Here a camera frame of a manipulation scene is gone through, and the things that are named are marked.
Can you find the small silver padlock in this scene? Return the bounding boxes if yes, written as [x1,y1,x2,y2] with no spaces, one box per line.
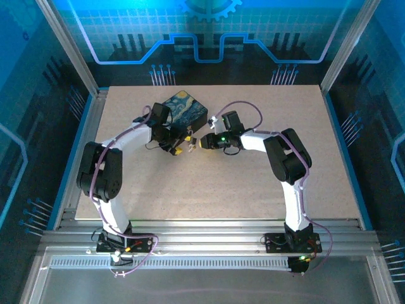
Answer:
[187,126,197,154]

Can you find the starry night print box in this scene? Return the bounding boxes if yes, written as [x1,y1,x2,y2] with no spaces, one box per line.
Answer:
[161,90,209,134]

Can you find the black connector box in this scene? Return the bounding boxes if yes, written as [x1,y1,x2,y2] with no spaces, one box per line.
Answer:
[288,255,310,276]

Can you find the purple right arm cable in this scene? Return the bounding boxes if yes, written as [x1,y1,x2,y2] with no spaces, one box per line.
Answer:
[213,100,333,270]

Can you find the aluminium side rail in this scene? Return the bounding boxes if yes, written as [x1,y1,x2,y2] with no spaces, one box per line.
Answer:
[53,89,109,231]

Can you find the aluminium cross rail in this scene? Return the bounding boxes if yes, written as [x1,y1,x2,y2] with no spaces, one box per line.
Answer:
[39,218,380,256]

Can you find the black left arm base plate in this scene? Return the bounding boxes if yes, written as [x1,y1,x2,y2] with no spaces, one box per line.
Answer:
[96,232,156,254]

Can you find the grey slotted cable duct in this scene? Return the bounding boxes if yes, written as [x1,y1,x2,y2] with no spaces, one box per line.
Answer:
[49,257,292,270]

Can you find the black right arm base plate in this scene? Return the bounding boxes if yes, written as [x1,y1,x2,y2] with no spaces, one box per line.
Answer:
[263,232,323,254]

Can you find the aluminium frame post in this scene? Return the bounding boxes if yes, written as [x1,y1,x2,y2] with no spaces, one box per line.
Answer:
[320,0,382,96]
[35,0,99,96]

